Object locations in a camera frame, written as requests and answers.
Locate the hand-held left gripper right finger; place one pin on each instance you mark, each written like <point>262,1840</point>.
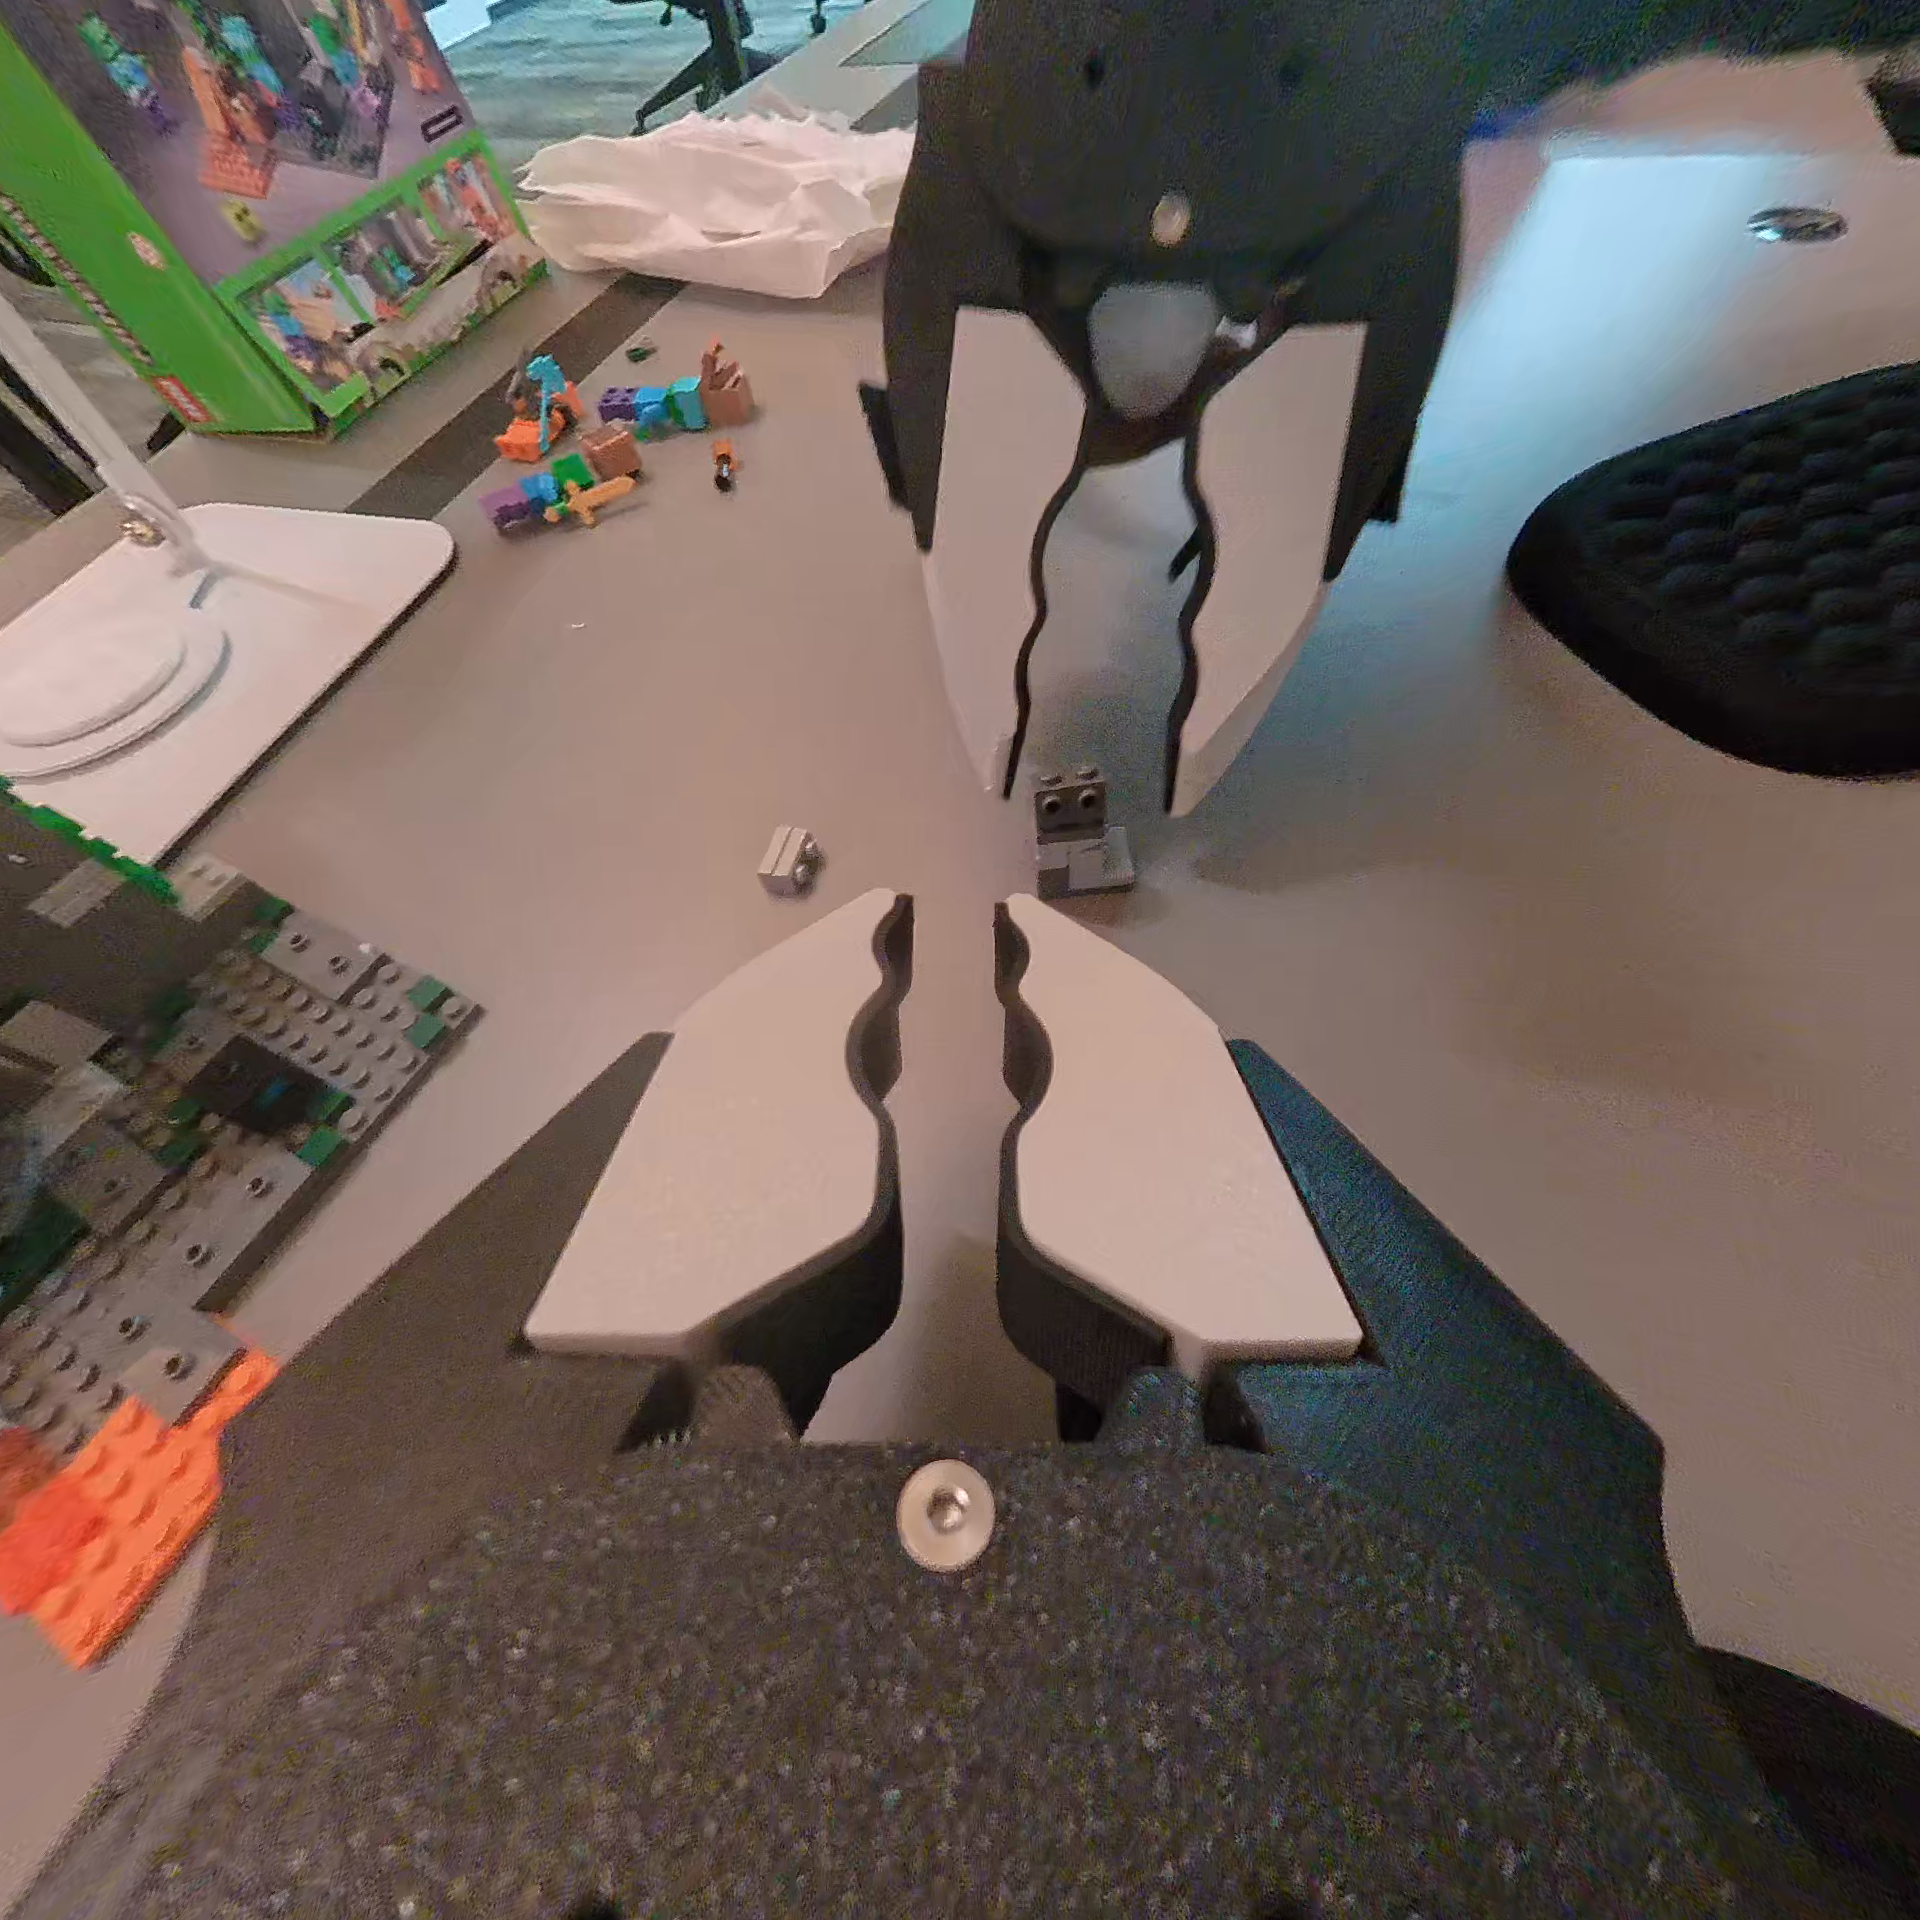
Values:
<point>1171,1188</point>

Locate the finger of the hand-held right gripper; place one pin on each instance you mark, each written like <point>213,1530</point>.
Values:
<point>984,523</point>
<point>1274,523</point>

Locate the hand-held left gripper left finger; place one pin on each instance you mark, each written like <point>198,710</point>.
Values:
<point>736,1170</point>

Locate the dark grey toy brick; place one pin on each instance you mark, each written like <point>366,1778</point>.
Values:
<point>1072,805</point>

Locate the light grey toy brick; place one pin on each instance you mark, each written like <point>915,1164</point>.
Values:
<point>786,865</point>

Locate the grey toy brick stack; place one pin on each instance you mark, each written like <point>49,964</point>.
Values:
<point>1089,867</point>

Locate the round metal desk grommet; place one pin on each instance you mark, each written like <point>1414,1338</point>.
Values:
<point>1799,227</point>

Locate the toy torch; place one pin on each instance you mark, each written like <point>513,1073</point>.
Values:
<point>725,464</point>

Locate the brown toy chest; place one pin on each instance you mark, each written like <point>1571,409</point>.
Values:
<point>611,451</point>

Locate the gold toy sword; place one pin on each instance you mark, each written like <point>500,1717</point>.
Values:
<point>600,500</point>

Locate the white crumpled plastic bag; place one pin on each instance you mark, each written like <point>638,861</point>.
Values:
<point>708,195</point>

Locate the black mesh cushion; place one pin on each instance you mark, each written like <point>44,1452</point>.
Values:
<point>1726,600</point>

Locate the teal toy pickaxe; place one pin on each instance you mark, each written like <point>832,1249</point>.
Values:
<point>543,376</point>

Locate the orange toy figure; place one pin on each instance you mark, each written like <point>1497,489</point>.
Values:
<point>524,441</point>

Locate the purple green toy figure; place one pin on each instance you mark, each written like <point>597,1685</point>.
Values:
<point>518,504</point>

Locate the black office chair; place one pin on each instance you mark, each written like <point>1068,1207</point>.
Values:
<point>719,45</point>

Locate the toy brick cave model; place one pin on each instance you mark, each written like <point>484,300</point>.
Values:
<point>227,1051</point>

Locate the pile of colourful Lego pieces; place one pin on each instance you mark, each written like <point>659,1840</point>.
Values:
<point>435,464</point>

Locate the green toy set box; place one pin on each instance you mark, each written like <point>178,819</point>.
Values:
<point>303,151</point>

